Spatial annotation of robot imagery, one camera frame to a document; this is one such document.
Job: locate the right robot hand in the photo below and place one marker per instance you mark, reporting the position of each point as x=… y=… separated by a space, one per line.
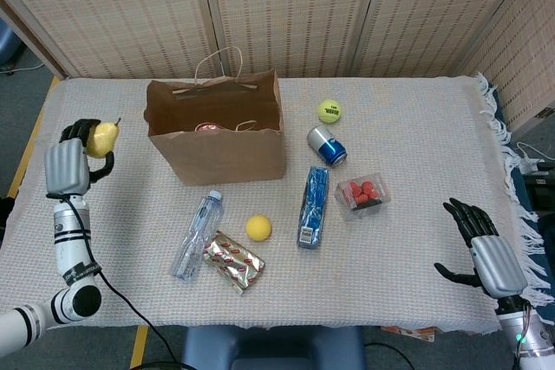
x=498 y=266

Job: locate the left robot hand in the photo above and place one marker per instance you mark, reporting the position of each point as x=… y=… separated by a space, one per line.
x=67 y=168

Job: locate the yellow pear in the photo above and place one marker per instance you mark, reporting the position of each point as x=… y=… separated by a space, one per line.
x=102 y=140

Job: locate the transparent water bottle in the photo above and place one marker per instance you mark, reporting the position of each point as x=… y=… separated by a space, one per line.
x=197 y=235

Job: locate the gold foil snack packet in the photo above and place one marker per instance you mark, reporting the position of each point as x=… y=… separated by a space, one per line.
x=234 y=264

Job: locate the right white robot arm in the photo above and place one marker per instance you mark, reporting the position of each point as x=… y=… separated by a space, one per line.
x=535 y=337

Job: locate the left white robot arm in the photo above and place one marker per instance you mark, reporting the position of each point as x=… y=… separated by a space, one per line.
x=69 y=253

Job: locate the brown paper bag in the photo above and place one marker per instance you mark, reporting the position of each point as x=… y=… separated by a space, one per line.
x=225 y=157

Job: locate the black box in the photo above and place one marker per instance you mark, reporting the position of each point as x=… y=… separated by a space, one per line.
x=542 y=188

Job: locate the white power strip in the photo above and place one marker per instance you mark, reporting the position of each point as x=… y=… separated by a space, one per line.
x=529 y=165

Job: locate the orange packet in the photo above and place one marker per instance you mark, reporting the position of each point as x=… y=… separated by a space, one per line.
x=416 y=334

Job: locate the white woven tablecloth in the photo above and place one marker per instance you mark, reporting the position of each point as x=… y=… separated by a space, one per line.
x=390 y=266

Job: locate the blue round object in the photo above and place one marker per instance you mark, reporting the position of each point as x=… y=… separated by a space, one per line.
x=6 y=45

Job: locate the clear box with red pieces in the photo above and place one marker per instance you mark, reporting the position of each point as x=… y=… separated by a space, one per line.
x=362 y=196

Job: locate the blue rectangular box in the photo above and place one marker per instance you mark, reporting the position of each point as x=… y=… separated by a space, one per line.
x=313 y=205

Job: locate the yellow foam ball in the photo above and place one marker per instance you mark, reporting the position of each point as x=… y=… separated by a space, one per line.
x=259 y=227

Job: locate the blue silver drink can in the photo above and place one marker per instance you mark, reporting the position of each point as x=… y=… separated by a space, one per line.
x=327 y=147

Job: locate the yellow tennis ball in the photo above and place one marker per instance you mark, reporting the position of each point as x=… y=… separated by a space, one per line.
x=330 y=111

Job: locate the blue chair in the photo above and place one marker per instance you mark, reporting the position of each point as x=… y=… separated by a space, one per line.
x=269 y=348

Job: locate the bamboo folding screen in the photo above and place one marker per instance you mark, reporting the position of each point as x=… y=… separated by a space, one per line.
x=295 y=19

